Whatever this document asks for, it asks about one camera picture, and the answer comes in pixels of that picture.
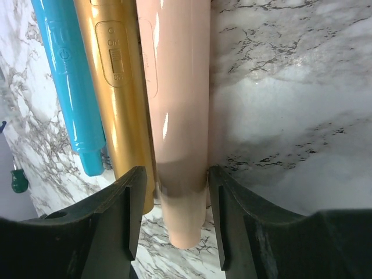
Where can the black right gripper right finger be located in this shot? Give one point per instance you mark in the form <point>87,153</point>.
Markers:
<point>258,239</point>

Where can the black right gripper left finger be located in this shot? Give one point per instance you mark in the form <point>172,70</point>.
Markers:
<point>96,237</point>

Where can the gold microphone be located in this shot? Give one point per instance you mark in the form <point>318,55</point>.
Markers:
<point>111,37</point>

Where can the beige microphone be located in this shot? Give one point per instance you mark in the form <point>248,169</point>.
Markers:
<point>175,38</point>

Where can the blue microphone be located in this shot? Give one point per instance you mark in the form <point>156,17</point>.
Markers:
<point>63,43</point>

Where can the green small part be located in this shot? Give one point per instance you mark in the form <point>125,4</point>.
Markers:
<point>19,181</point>

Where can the clear plastic screw box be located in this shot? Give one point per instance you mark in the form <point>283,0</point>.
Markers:
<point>2,126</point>

